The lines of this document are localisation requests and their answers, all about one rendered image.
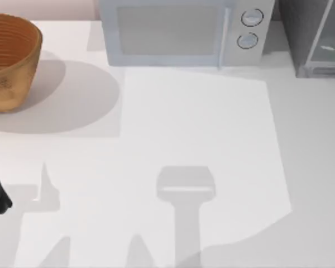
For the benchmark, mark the grey cabinet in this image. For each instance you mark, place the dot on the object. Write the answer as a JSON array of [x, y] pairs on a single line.
[[310, 39]]

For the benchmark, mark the brown wicker basket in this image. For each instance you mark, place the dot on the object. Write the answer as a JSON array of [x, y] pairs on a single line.
[[11, 75]]

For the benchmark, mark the round microwave knob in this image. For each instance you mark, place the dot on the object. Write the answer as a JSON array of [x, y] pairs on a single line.
[[252, 16], [247, 40]]

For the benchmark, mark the microwave oven door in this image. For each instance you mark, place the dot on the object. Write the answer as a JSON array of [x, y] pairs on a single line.
[[167, 33]]

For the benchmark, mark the pale microwave oven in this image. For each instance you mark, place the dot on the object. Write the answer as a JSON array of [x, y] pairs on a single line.
[[251, 58]]

